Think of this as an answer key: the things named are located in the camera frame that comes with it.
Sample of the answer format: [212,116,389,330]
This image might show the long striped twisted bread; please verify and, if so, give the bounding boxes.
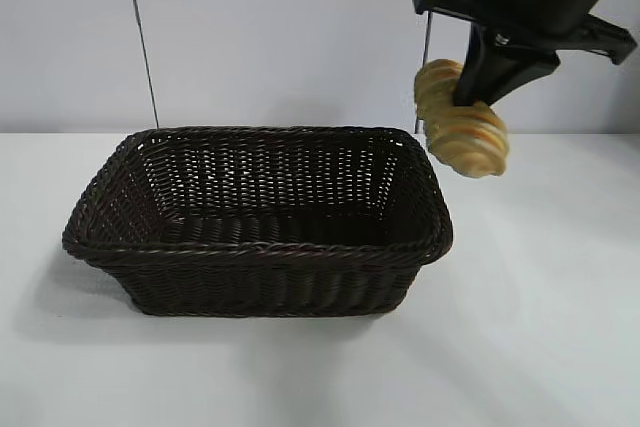
[413,59,511,179]

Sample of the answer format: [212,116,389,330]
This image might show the dark brown woven wicker basket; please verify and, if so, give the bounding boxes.
[62,124,455,319]

